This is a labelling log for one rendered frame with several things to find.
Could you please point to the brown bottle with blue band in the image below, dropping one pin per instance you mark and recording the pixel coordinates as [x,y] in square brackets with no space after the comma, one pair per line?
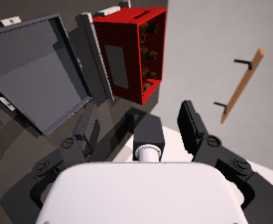
[146,54]

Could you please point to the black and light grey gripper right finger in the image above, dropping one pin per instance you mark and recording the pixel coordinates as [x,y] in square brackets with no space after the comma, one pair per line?
[257,206]

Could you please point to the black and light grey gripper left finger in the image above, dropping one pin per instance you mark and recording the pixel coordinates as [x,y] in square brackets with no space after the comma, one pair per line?
[22,202]

